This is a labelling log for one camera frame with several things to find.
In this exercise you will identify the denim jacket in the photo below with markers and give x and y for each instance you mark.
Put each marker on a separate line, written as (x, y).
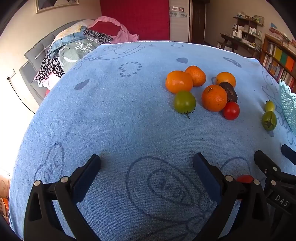
(64, 41)

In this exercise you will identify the dark brown round fruit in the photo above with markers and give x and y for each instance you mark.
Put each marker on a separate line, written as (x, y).
(230, 92)

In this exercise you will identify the red tomato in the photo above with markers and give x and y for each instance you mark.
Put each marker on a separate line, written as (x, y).
(245, 178)
(231, 110)

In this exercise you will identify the red upright mattress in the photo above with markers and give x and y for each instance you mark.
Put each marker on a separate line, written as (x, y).
(136, 18)

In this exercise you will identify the wooden desk shelf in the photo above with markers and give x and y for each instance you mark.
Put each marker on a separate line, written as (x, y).
(247, 23)

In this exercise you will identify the white wardrobe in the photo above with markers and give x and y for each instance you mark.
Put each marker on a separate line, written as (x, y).
(180, 25)

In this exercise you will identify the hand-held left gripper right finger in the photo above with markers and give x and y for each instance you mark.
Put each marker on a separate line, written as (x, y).
(205, 176)

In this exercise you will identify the wooden bookshelf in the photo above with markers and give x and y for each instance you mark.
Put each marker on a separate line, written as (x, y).
(266, 46)

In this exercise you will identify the dark wooden door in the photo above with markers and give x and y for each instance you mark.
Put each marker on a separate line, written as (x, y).
(198, 23)

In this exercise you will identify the blue printed towel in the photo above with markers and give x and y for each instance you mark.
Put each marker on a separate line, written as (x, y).
(127, 115)

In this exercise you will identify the small yellow-green tomato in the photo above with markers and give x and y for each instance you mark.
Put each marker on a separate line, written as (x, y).
(269, 106)

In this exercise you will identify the light blue lace plastic basket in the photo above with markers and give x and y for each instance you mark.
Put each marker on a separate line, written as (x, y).
(289, 104)

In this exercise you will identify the large green tomato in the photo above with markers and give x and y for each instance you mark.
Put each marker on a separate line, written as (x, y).
(184, 102)

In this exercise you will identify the stacks of books on bookshelf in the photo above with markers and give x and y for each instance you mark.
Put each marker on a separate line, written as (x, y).
(281, 34)

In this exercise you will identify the framed photo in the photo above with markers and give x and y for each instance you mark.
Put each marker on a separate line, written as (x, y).
(259, 18)

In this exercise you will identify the pile of clothes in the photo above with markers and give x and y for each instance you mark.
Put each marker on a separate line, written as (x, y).
(34, 58)

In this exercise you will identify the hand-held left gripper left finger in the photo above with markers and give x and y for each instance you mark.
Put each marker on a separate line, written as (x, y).
(89, 176)

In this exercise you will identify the large orange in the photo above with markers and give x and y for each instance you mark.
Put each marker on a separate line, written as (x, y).
(214, 97)

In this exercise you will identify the rows of shelved books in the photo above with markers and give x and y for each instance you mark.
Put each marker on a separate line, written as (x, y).
(279, 62)

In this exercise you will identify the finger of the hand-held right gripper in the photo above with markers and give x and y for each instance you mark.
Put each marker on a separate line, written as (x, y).
(263, 160)
(289, 153)

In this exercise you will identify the white kettle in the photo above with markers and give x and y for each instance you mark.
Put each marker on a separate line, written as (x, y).
(239, 32)

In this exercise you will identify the wall socket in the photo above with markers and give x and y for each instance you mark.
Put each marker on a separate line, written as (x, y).
(10, 74)

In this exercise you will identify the pale printed quilt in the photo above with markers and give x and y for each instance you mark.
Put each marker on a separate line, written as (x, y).
(74, 27)

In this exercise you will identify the red cloth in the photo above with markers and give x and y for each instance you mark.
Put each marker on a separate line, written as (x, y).
(106, 26)

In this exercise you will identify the wooden desk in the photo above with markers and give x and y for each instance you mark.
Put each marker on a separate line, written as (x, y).
(233, 40)

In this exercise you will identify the grey floral cloth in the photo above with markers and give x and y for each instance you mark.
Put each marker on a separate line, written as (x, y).
(78, 49)

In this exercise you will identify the framed wall picture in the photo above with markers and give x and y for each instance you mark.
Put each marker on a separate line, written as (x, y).
(53, 5)

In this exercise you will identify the leopard print cloth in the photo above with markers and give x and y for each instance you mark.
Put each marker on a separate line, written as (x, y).
(49, 67)
(98, 36)

